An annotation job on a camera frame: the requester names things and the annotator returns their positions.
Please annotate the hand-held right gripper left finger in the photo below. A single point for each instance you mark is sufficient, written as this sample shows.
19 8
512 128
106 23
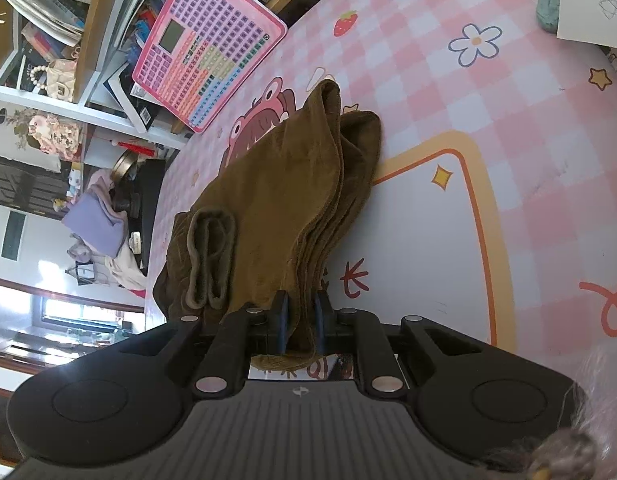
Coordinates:
283 322

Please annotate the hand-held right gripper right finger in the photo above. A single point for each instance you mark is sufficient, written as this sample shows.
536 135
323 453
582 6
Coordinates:
320 322

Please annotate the cream cloth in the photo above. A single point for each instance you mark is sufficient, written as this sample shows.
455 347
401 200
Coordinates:
128 272

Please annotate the white wristwatch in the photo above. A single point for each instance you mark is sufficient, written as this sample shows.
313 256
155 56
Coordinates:
136 242

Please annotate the black flat case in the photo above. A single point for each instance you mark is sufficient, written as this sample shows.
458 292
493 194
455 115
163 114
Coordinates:
151 210

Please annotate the black round object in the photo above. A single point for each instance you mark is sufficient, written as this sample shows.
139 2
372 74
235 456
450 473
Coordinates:
127 204

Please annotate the lavender cloth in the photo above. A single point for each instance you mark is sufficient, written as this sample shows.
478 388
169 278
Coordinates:
96 225

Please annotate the window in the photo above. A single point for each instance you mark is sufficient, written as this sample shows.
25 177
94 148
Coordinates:
63 320

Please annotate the round metal tin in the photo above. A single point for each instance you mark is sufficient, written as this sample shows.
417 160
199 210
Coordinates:
126 166

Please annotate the red tassel ornament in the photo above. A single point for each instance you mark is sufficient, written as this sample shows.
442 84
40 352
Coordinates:
137 148

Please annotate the pink checked cartoon desk mat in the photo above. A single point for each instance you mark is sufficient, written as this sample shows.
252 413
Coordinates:
438 85

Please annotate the fluffy grey sleeve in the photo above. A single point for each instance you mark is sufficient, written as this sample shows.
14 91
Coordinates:
563 435

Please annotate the pink learning tablet toy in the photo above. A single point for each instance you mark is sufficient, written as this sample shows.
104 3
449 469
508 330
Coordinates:
203 45

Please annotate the black cabinet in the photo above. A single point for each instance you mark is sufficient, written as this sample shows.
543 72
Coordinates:
23 185

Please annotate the pink decorative plaque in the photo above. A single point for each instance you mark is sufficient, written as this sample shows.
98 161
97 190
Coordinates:
51 140

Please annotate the white quilted pearl bag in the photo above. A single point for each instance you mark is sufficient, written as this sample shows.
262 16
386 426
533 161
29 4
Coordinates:
56 82

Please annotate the teal eraser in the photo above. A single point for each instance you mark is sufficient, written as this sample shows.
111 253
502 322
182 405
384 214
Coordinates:
549 7

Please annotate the stack of magazines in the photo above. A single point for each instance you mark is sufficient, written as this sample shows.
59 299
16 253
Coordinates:
43 10

